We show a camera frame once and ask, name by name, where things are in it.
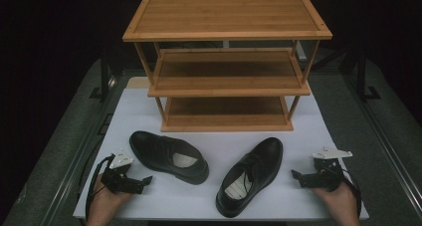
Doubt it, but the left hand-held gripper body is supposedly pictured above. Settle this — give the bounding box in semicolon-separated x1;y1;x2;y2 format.
100;148;145;195

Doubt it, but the black leather shoe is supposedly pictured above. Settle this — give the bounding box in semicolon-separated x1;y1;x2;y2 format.
128;129;210;186
215;136;285;219

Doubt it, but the person's right hand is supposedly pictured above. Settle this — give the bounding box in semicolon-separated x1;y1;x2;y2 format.
313;182;361;226

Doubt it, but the black metal stand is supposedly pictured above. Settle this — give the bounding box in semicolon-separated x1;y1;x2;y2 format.
344;48;382;103
89;50;117;103

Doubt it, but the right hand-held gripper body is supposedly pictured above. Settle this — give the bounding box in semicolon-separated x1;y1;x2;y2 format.
308;146;354;192

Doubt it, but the white table mat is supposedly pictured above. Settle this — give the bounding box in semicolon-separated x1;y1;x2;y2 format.
73;88;370;221

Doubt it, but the person's left hand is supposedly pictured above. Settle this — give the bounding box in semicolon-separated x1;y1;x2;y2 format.
86;175;134;226

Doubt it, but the wooden three-tier shoe rack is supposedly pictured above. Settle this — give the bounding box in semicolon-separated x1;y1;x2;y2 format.
121;0;333;133

